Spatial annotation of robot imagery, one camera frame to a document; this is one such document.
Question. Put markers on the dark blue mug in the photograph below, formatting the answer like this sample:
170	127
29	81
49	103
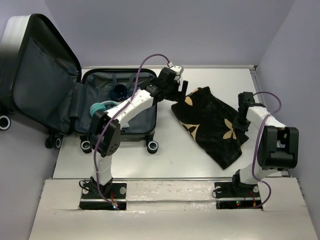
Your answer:
119	93

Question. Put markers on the teal headphones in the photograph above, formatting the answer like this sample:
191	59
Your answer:
111	107

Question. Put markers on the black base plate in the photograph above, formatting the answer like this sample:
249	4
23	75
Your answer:
230	197
114	200

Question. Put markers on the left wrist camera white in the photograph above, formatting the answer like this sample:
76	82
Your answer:
178	70

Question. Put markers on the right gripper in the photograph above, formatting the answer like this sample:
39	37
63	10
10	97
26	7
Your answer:
243	128

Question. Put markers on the black and white suitcase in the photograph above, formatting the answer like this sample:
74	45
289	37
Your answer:
41	78

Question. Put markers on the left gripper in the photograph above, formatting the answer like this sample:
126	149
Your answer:
178	96

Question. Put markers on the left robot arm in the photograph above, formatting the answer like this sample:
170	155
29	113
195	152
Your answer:
105	129

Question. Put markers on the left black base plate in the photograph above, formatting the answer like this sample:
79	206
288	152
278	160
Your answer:
114	200

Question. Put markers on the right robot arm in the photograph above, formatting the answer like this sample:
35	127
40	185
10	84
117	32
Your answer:
277	145

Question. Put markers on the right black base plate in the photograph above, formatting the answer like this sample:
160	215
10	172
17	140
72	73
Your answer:
230	197

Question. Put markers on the black towel with tan flowers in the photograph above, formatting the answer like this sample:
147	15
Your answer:
209	121

